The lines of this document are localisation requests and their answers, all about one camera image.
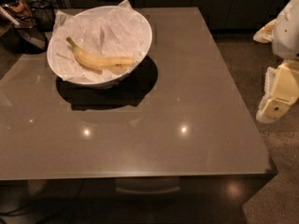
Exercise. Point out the dark appliance clutter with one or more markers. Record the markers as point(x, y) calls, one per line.
point(24, 24)

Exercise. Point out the white bowl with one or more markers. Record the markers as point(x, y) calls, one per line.
point(137, 52)

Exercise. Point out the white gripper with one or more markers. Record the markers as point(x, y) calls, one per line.
point(287, 36)

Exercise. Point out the white paper towel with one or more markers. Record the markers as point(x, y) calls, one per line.
point(115, 31)

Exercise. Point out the yellow banana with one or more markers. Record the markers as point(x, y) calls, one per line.
point(98, 63)

